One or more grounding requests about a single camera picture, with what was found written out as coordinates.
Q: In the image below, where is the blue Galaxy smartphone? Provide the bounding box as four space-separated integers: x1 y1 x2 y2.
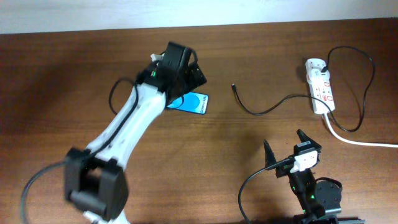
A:
167 92 209 115

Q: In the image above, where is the white power strip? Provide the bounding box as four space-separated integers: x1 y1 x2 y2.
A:
305 58 335 114

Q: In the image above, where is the black USB charging cable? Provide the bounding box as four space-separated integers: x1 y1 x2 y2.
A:
231 45 376 133

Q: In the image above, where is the white power strip cord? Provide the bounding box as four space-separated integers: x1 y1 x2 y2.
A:
322 113 398 149

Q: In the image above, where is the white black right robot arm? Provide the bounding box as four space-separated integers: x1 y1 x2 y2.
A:
264 129 366 223

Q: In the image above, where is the white USB charger adapter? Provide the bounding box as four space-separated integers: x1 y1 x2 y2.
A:
307 68 330 83

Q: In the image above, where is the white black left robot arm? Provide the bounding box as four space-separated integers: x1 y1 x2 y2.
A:
64 42 206 223

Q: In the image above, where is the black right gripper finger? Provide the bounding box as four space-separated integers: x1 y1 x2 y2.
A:
297 129 320 149
263 140 277 168

